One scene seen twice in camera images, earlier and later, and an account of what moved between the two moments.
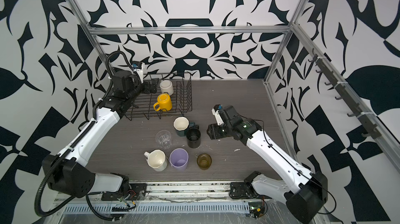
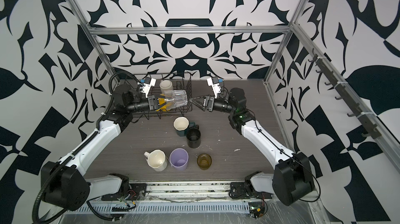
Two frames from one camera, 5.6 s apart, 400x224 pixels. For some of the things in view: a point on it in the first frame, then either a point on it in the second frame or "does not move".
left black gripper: [153, 86] -> [154, 99]
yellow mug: [164, 102] does not move
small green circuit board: [256, 209] does not move
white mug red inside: [166, 87] does not move
